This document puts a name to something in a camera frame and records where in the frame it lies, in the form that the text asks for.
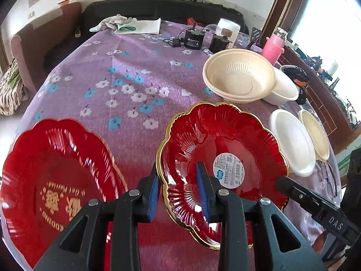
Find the white bowl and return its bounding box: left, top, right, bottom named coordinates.
left=269, top=110, right=316, bottom=177
left=264, top=67, right=299, bottom=105

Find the small cream bowl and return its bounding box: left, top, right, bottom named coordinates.
left=298, top=109, right=330, bottom=162

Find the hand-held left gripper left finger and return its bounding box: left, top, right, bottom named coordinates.
left=33, top=164, right=162, bottom=271

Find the large cream bowl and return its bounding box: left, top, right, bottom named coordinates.
left=202, top=49, right=277, bottom=104

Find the white cylindrical container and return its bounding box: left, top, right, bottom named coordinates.
left=217, top=18, right=241, bottom=38

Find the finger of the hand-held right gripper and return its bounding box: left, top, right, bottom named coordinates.
left=276, top=176, right=361, bottom=246

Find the wooden cabinet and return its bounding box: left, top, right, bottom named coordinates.
left=278, top=45, right=361, bottom=144

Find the patterned cushion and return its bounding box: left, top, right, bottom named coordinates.
left=0, top=59, right=30, bottom=116

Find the white folded cloth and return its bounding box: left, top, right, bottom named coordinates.
left=114, top=18, right=162, bottom=35

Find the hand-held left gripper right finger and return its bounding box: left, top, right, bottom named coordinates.
left=195, top=162, right=328, bottom=271

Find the black and orange cloth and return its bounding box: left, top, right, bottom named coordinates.
left=279, top=65, right=311, bottom=105

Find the purple floral tablecloth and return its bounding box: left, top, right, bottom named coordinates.
left=11, top=20, right=343, bottom=271

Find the brown armchair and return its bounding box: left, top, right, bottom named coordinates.
left=11, top=1, right=83, bottom=96

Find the red plate with gold lettering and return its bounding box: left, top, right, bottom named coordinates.
left=0, top=119, right=128, bottom=271

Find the pink water bottle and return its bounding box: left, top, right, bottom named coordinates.
left=261, top=28, right=288, bottom=65

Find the black sofa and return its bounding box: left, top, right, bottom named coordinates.
left=82, top=0, right=249, bottom=34

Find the white glove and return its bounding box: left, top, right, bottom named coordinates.
left=90, top=15, right=138, bottom=32

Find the red plate with round sticker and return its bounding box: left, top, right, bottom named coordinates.
left=156, top=101, right=289, bottom=251

